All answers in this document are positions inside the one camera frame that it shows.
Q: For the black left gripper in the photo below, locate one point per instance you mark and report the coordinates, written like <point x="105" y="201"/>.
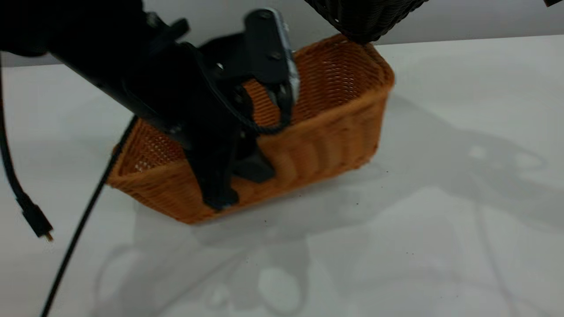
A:
<point x="185" y="88"/>

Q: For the dark brown wicker basket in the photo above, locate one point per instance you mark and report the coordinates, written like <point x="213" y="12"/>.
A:
<point x="365" y="17"/>

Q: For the light brown wicker basket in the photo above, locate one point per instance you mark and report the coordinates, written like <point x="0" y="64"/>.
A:
<point x="330" y="127"/>

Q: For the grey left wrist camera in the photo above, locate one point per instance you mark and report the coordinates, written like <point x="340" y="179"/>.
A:
<point x="264" y="44"/>

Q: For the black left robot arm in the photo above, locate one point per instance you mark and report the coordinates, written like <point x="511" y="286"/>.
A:
<point x="88" y="39"/>

